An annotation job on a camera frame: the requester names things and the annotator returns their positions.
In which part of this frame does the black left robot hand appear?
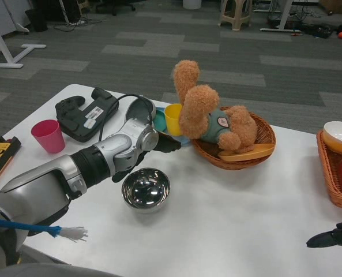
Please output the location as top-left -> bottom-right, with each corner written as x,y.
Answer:
112,133 -> 182,183

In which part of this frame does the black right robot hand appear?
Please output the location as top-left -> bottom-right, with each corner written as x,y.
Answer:
305,220 -> 342,248

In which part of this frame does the shiny metal bowl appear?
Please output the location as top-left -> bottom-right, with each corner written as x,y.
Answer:
121,166 -> 171,215

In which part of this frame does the white and orange bowl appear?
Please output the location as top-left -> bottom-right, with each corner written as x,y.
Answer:
322,121 -> 342,155

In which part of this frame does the light blue plastic tray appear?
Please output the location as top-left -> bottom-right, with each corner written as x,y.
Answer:
155,107 -> 193,148

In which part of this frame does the green plastic plate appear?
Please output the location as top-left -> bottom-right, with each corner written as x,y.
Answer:
152,111 -> 170,134

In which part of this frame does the yellow plastic cup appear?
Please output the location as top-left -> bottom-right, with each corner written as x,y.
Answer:
163,103 -> 185,137

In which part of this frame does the grey shoe shaped dish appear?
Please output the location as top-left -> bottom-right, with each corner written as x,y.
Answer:
125,99 -> 158,131

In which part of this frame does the brown teddy bear plush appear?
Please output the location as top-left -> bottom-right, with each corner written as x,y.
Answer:
172,59 -> 259,152

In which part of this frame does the rectangular orange wicker basket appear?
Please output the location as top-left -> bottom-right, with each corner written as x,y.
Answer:
316,129 -> 342,209

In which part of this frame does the round wicker basket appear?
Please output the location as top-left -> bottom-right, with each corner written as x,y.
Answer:
190,106 -> 277,171

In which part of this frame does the orange plastic plate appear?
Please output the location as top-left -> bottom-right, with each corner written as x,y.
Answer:
218,143 -> 276,163

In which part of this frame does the black game controller case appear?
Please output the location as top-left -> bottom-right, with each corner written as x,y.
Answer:
54,87 -> 121,143

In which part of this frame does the pink plastic cup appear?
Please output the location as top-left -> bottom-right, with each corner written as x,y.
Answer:
31,119 -> 66,154

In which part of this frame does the beige plastic stool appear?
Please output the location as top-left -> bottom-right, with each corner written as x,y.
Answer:
218,0 -> 253,32

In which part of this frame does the white power strip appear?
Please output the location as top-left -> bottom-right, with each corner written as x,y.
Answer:
54,18 -> 87,31

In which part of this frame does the grey robot torso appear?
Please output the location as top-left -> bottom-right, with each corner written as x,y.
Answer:
0,261 -> 114,277

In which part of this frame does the black trash can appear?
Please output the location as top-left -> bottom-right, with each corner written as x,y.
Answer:
25,8 -> 48,33

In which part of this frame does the low brown cardboard box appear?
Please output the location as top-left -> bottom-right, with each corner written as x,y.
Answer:
319,0 -> 342,10

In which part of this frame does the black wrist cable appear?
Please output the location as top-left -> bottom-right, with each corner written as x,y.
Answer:
98,93 -> 157,143

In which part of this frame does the blue rope with frayed end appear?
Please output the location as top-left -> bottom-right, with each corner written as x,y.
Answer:
0,216 -> 89,244

